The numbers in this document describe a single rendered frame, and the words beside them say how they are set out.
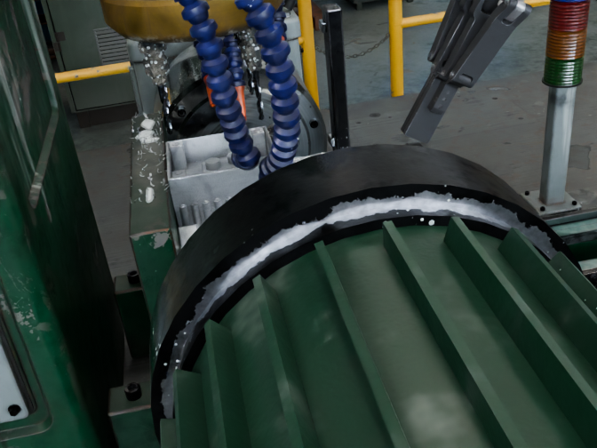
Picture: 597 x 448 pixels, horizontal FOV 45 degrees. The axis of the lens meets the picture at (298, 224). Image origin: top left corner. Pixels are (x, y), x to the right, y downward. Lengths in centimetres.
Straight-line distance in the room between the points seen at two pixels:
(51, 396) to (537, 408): 63
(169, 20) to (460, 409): 54
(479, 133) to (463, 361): 146
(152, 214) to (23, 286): 13
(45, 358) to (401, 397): 58
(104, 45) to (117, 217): 255
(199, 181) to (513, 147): 93
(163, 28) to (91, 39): 327
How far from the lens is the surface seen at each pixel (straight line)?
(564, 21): 122
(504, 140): 161
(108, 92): 404
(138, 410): 84
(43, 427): 80
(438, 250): 24
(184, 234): 79
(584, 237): 109
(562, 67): 125
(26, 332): 72
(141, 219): 71
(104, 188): 158
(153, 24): 69
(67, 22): 394
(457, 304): 22
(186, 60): 112
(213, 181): 78
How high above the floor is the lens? 149
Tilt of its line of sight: 31 degrees down
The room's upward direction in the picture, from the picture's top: 6 degrees counter-clockwise
